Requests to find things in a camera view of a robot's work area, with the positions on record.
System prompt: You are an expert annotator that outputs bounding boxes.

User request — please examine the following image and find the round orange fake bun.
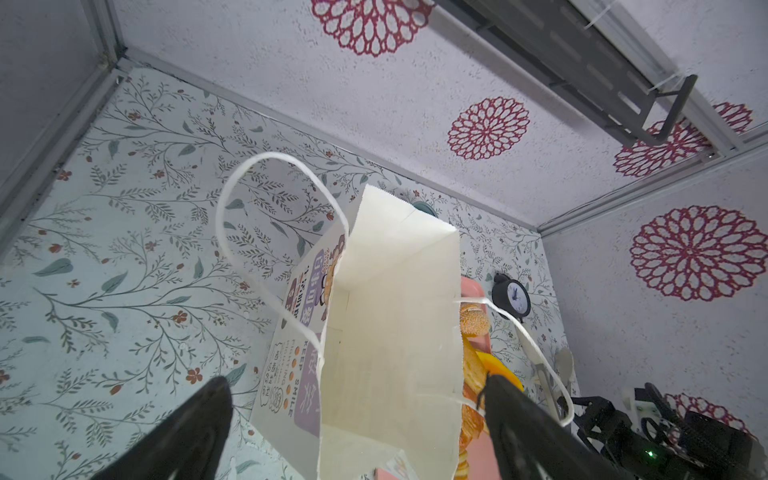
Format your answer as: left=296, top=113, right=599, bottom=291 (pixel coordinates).
left=477, top=351, right=524, bottom=392

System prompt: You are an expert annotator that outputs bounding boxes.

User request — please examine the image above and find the small black alarm clock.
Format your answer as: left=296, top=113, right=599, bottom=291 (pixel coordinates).
left=491, top=273, right=532, bottom=320

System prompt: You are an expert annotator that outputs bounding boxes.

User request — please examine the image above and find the white printed paper bag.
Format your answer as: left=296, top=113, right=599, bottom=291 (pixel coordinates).
left=215, top=159, right=467, bottom=479

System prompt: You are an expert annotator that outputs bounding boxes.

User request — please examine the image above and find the grey wall shelf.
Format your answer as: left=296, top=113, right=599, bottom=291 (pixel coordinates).
left=440, top=0, right=698, bottom=147

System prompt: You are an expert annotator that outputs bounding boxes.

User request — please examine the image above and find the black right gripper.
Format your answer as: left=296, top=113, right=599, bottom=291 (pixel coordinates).
left=572, top=383, right=767, bottom=479

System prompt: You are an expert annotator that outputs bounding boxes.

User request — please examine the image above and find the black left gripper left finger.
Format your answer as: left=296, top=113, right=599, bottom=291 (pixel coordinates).
left=94, top=376, right=233, bottom=479

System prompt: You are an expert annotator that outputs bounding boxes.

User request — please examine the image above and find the sesame fake bread roll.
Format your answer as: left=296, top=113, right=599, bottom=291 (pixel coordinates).
left=459, top=303, right=491, bottom=337

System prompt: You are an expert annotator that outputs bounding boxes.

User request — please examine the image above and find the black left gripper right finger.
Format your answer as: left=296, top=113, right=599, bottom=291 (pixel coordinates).
left=478, top=375, right=627, bottom=479

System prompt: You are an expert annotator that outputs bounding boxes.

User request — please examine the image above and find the ridged yellow fake bread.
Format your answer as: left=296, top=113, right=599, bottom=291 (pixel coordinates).
left=454, top=337, right=487, bottom=480

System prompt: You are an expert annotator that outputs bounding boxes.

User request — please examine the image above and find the pink tray mat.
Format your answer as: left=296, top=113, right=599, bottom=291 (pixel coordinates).
left=374, top=275, right=505, bottom=480

